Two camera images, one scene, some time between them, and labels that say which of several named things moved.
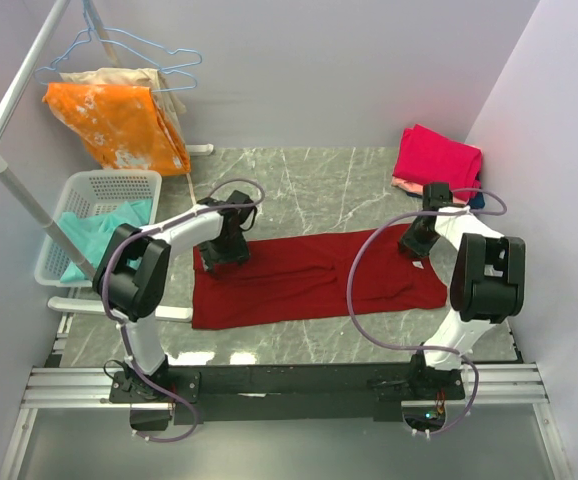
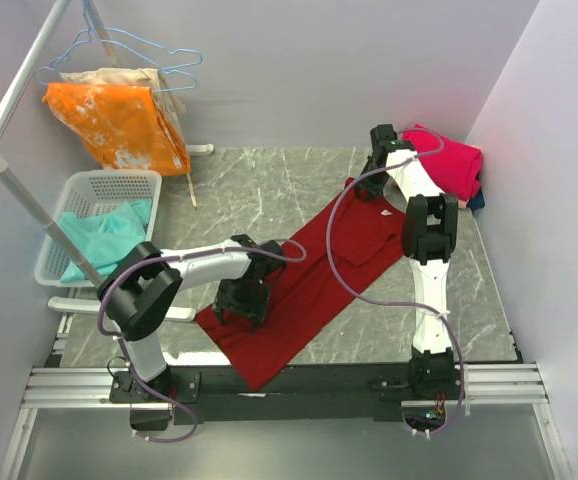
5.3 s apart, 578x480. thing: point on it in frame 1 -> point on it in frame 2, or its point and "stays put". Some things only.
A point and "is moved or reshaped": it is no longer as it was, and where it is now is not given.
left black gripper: (238, 253) -> (253, 309)
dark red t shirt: (301, 281) is moved or reshaped
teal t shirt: (91, 233) stays put
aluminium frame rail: (87, 388) stays put
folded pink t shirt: (426, 157) stays put
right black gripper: (410, 243) -> (372, 190)
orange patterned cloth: (127, 125) stays put
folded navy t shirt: (478, 201) stays put
